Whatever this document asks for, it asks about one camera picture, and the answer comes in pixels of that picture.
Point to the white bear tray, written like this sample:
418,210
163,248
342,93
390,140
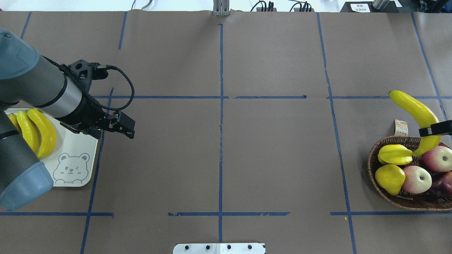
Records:
72,161

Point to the basket paper tag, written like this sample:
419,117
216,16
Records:
400,128

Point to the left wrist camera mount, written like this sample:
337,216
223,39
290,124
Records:
83,73

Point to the red yellow apple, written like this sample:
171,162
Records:
438,159
417,180

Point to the white camera stand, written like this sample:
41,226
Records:
220,248

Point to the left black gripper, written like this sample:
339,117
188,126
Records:
85,113

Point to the yellow bell pepper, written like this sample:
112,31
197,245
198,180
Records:
395,154

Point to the dark purple eggplant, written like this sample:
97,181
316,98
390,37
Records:
441,186

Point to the aluminium frame post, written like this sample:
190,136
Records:
221,8

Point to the yellow banana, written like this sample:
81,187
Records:
422,115
14,120
29,131
46,131

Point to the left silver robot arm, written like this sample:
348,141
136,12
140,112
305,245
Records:
34,88

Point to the yellow lemon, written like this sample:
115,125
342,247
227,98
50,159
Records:
391,178

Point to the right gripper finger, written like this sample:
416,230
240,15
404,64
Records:
440,128

